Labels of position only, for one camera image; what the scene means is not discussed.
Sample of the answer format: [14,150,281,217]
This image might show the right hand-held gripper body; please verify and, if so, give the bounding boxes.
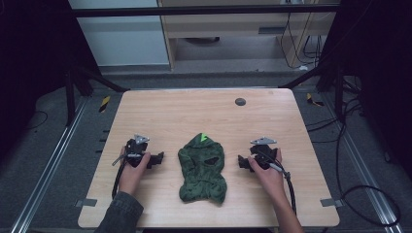
[248,136,279,171]

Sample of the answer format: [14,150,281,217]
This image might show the grey table bracket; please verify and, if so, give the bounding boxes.
[320,197,344,209]
[75,198,98,209]

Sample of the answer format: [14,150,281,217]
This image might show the black horizontal frame bar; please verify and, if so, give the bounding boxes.
[69,3,342,18]

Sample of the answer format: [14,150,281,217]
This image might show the thin black floor cable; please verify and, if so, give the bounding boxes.
[24,110,50,131]

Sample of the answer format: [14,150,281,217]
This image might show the green knitted balaclava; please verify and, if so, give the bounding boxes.
[177,132,228,206]

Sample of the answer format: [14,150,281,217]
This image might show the person's right hand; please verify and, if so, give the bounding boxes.
[247,148,288,199]

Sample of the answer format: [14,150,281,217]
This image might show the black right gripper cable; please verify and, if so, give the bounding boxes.
[258,150,298,216]

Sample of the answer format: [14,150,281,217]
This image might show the light wooden desk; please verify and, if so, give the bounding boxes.
[156,0,341,71]

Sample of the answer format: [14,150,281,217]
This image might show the black curtain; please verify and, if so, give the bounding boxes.
[0,0,102,159]
[319,0,412,181]

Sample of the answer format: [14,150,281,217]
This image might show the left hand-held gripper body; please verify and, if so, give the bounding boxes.
[124,133,152,169]

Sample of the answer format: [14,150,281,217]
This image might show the black looped floor cable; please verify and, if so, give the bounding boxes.
[305,96,402,228]

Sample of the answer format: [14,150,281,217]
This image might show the black metal stand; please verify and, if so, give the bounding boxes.
[62,64,131,128]
[279,62,347,123]

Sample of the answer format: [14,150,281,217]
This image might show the white cabinet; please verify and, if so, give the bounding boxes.
[67,0,171,68]

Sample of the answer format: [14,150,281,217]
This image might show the aluminium floor rail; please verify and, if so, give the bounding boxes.
[323,92,406,233]
[9,96,90,233]

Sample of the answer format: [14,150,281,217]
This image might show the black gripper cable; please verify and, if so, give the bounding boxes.
[111,152,144,200]
[258,150,298,216]

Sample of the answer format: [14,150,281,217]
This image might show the yellow black striped tape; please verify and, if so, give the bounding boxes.
[305,92,326,108]
[98,95,112,114]

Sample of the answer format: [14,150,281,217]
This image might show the person's left hand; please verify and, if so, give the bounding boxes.
[118,147,152,197]

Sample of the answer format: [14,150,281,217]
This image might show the black hanging desk cables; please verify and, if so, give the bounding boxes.
[279,12,326,71]

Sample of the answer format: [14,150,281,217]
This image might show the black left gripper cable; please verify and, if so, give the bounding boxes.
[111,152,144,200]

